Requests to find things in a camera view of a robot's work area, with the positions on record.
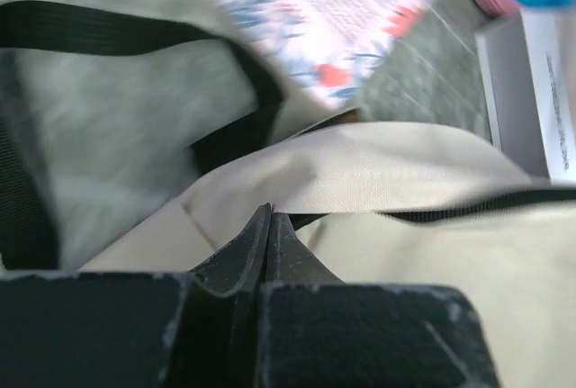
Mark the beige canvas backpack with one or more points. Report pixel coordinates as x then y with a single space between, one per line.
375 203

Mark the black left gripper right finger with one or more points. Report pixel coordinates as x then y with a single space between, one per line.
316 331

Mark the coffee cover book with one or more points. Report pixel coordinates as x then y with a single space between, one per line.
528 72

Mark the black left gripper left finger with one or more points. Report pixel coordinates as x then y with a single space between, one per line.
188 329

